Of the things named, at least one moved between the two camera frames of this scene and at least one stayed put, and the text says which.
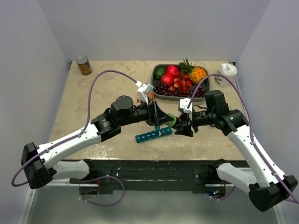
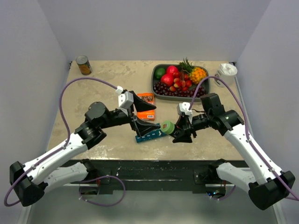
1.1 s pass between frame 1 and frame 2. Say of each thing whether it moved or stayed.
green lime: stayed
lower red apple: stayed
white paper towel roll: stayed
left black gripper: moved
